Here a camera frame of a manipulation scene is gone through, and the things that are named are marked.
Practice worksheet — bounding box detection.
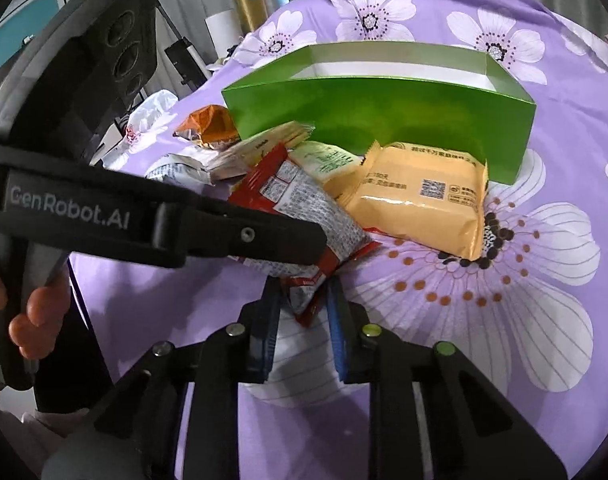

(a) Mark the yellow-orange snack packet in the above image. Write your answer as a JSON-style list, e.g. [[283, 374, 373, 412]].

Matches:
[[336, 141, 490, 262]]

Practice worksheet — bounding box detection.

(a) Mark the white paper roll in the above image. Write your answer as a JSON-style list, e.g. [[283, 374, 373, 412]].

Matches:
[[206, 10, 242, 76]]

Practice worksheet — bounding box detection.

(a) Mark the person's left hand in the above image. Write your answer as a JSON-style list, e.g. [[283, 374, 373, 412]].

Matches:
[[0, 255, 71, 362]]

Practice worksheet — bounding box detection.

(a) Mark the black device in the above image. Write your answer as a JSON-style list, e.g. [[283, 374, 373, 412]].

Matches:
[[165, 37, 207, 86]]

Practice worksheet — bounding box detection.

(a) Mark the teal wall picture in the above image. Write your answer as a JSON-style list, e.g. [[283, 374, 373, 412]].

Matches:
[[0, 0, 65, 81]]

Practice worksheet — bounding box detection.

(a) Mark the person's left forearm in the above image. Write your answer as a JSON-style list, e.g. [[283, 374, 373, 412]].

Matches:
[[0, 375, 100, 480]]

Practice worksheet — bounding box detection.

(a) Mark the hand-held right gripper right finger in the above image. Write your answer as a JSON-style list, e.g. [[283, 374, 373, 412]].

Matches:
[[325, 277, 569, 480]]

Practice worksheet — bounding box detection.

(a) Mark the small white snack packet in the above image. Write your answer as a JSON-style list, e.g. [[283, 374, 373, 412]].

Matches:
[[145, 152, 217, 187]]

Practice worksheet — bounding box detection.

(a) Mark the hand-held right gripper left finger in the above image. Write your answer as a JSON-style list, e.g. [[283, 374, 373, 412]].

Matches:
[[94, 276, 285, 480]]

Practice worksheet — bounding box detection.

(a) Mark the pale green snack packet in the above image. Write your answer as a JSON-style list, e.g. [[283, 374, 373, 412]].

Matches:
[[289, 141, 365, 196]]

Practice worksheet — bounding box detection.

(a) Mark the red snack packet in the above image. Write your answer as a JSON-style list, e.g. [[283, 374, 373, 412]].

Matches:
[[227, 144, 382, 328]]

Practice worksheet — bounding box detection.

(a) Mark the orange-brown snack packet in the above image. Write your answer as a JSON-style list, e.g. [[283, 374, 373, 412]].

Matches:
[[174, 105, 242, 151]]

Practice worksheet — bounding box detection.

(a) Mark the green cardboard box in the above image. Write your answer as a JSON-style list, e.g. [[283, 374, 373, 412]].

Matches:
[[220, 41, 538, 187]]

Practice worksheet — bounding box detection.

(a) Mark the purple floral cloth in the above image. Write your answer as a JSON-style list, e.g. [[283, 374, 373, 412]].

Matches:
[[66, 0, 608, 480]]

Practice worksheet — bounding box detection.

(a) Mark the beige cracker packet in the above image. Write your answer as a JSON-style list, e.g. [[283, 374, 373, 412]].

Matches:
[[209, 121, 315, 183]]

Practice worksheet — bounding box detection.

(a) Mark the white plastic bag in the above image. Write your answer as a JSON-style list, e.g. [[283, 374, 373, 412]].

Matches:
[[104, 90, 179, 171]]

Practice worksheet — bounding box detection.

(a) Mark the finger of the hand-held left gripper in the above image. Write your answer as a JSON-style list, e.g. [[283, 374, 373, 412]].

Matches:
[[151, 194, 331, 269]]

